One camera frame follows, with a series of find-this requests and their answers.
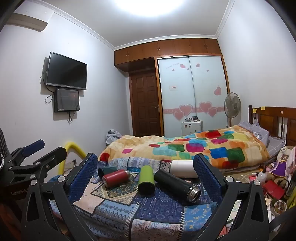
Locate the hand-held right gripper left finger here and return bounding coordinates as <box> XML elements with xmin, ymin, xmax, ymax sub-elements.
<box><xmin>21</xmin><ymin>152</ymin><xmax>100</xmax><ymax>241</ymax></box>

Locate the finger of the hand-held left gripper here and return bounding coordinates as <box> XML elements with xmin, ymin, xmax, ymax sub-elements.
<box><xmin>8</xmin><ymin>146</ymin><xmax>68</xmax><ymax>184</ymax></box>
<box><xmin>3</xmin><ymin>139</ymin><xmax>46</xmax><ymax>167</ymax></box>

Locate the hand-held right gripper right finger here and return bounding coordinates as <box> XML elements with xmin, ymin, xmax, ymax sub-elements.
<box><xmin>192</xmin><ymin>153</ymin><xmax>276</xmax><ymax>241</ymax></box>

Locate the dark green cup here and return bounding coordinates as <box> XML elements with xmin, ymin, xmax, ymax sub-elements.
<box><xmin>98</xmin><ymin>166</ymin><xmax>118</xmax><ymax>180</ymax></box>

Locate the white thermos cup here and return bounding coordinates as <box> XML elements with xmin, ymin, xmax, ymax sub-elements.
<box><xmin>170</xmin><ymin>159</ymin><xmax>199</xmax><ymax>179</ymax></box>

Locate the black thermos cup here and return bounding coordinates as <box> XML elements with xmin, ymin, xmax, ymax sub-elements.
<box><xmin>154</xmin><ymin>170</ymin><xmax>202</xmax><ymax>204</ymax></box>

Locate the light green cup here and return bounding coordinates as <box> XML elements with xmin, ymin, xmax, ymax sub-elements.
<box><xmin>138</xmin><ymin>165</ymin><xmax>158</xmax><ymax>195</ymax></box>

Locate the yellow foam tube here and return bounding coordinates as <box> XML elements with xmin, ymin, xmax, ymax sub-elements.
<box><xmin>58</xmin><ymin>141</ymin><xmax>86</xmax><ymax>175</ymax></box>

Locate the dark ribbed cloth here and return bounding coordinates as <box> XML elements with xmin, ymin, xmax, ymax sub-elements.
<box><xmin>0</xmin><ymin>127</ymin><xmax>10</xmax><ymax>164</ymax></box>

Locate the red thermos flask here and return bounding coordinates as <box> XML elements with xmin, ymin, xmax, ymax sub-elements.
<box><xmin>102</xmin><ymin>169</ymin><xmax>131</xmax><ymax>188</ymax></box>

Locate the colourful checked blanket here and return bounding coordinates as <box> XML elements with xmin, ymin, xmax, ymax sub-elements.
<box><xmin>98</xmin><ymin>125</ymin><xmax>270</xmax><ymax>172</ymax></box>

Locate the grey clothes pile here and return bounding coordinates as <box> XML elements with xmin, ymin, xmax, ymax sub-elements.
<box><xmin>106</xmin><ymin>129</ymin><xmax>122</xmax><ymax>145</ymax></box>

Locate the small white cabinet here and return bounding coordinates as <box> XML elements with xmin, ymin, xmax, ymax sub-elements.
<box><xmin>181</xmin><ymin>120</ymin><xmax>204</xmax><ymax>136</ymax></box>

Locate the white plastic bottle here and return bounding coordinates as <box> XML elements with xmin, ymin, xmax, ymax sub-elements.
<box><xmin>256</xmin><ymin>171</ymin><xmax>269</xmax><ymax>185</ymax></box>

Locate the red box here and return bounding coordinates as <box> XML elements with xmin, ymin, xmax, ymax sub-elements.
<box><xmin>262</xmin><ymin>180</ymin><xmax>286</xmax><ymax>201</ymax></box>

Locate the grey pillow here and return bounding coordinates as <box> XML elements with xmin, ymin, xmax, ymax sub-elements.
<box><xmin>238</xmin><ymin>121</ymin><xmax>287</xmax><ymax>154</ymax></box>

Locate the blue patterned blanket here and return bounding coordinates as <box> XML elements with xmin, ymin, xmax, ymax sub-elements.
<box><xmin>49</xmin><ymin>156</ymin><xmax>232</xmax><ymax>241</ymax></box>

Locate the purple dressed doll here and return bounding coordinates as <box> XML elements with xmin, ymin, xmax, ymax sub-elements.
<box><xmin>269</xmin><ymin>146</ymin><xmax>296</xmax><ymax>179</ymax></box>

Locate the round open tin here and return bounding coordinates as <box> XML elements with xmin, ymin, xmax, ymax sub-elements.
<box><xmin>272</xmin><ymin>200</ymin><xmax>287</xmax><ymax>214</ymax></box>

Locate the standing fan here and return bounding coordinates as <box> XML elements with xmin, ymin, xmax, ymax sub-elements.
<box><xmin>223</xmin><ymin>92</ymin><xmax>242</xmax><ymax>128</ymax></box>

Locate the wooden bed headboard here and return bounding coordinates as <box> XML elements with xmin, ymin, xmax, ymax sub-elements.
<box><xmin>248</xmin><ymin>105</ymin><xmax>296</xmax><ymax>147</ymax></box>

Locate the frosted wardrobe sliding door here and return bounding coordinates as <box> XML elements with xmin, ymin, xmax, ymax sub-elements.
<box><xmin>189</xmin><ymin>55</ymin><xmax>230</xmax><ymax>131</ymax></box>
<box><xmin>157</xmin><ymin>57</ymin><xmax>194</xmax><ymax>138</ymax></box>

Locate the brown wooden door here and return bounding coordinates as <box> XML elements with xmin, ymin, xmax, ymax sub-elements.
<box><xmin>129</xmin><ymin>70</ymin><xmax>163</xmax><ymax>138</ymax></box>

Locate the wooden overhead cabinet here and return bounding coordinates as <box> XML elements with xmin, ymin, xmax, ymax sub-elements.
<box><xmin>114</xmin><ymin>38</ymin><xmax>224</xmax><ymax>73</ymax></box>

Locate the ceiling light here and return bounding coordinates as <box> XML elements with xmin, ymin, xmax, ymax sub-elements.
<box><xmin>124</xmin><ymin>0</ymin><xmax>186</xmax><ymax>18</ymax></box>

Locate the black television cable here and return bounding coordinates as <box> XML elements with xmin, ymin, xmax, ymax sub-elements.
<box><xmin>40</xmin><ymin>58</ymin><xmax>55</xmax><ymax>105</ymax></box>

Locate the small black wall monitor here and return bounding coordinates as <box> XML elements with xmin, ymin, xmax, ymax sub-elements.
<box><xmin>54</xmin><ymin>88</ymin><xmax>81</xmax><ymax>113</ymax></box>

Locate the wall-mounted television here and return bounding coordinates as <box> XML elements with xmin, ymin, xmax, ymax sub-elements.
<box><xmin>45</xmin><ymin>52</ymin><xmax>88</xmax><ymax>91</ymax></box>

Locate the wall air conditioner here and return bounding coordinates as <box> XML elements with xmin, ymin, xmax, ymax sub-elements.
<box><xmin>6</xmin><ymin>12</ymin><xmax>48</xmax><ymax>32</ymax></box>

